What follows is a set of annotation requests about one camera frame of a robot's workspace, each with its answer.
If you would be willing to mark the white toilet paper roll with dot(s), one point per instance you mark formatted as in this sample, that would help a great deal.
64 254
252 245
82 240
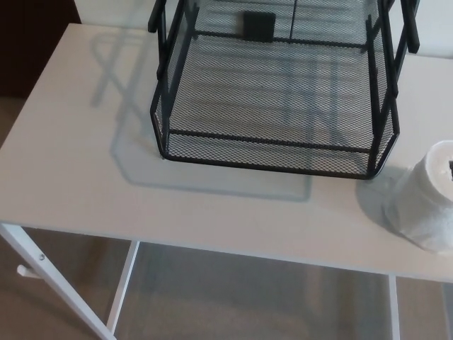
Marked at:
421 209

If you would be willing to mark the black mesh file tray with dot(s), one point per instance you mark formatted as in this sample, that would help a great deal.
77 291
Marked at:
265 161

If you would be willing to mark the dark brown furniture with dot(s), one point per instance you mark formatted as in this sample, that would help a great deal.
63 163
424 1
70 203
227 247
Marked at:
32 42

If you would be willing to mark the white metal desk frame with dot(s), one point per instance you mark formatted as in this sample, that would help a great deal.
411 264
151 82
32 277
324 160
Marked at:
35 253

